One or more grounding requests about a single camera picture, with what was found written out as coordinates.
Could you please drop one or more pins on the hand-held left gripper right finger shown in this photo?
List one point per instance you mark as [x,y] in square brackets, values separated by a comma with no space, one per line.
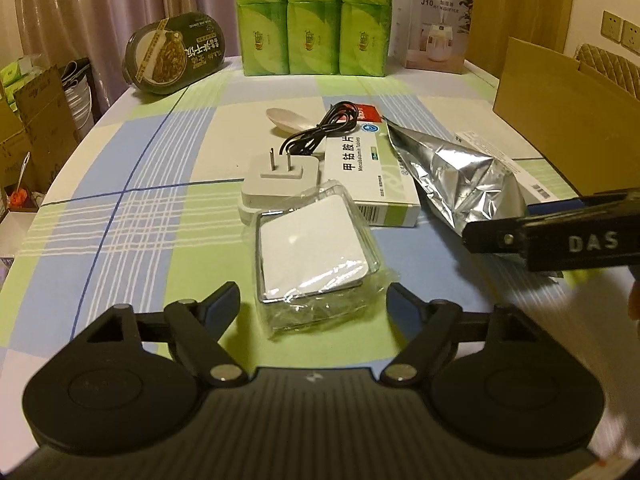
[401,302]

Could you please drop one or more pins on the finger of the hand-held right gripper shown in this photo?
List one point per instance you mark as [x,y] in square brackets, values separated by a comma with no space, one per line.
[492,237]
[612,197]

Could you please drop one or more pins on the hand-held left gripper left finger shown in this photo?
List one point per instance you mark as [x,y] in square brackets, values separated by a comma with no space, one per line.
[220,301]

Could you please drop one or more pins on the silver foil bag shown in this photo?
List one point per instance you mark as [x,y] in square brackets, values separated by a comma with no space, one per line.
[450,175]

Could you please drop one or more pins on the clear plastic box white pad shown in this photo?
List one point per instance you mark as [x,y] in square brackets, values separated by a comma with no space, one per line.
[310,240]

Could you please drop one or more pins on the white green medicine box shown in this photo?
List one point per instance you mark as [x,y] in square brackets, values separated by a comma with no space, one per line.
[370,180]

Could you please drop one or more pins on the long white box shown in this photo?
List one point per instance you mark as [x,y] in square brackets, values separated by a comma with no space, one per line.
[525,167]

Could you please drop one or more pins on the woven brown chair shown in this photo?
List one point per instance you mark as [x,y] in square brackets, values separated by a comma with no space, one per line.
[610,67]

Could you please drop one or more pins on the white power adapter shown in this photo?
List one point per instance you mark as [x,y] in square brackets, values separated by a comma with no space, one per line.
[282,180]

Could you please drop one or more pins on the red packet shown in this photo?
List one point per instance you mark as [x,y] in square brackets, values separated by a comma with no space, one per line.
[369,111]

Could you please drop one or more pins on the white spoon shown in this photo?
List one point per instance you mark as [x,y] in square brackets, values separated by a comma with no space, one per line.
[287,119]

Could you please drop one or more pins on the white humidifier box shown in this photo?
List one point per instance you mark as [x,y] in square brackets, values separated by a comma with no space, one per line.
[432,25]

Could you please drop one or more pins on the brown cardboard storage box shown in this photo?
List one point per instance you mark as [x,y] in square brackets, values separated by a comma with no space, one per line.
[40,130]

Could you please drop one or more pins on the stack of metal bowls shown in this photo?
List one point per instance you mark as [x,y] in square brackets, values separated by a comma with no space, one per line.
[80,95]

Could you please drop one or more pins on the dark green oval food bowl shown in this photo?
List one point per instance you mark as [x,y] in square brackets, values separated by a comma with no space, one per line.
[172,55]

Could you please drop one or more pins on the stack of green tissue packs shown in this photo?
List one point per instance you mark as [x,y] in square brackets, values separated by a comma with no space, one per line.
[312,25]

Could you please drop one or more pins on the green tissue pack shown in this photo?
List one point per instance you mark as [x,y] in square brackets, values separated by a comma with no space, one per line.
[20,72]

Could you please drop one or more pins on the pink sheer curtain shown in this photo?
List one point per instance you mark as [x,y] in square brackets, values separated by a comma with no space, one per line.
[110,0]

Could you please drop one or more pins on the beige wall outlet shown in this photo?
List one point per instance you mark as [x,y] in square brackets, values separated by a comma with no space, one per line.
[631,34]
[611,26]

